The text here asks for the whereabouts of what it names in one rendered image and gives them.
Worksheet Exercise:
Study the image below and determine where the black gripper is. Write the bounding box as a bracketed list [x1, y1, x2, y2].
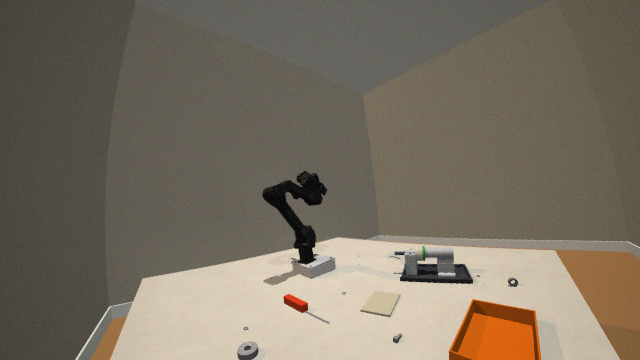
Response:
[292, 173, 319, 200]

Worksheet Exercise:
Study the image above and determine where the orange rectangular tray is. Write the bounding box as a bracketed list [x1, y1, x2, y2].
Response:
[449, 299, 541, 360]

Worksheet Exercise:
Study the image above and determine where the red-handled screwdriver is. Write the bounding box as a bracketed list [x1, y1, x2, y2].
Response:
[284, 294, 330, 323]

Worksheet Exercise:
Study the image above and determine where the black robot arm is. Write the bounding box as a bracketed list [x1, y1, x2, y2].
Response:
[262, 171, 327, 265]

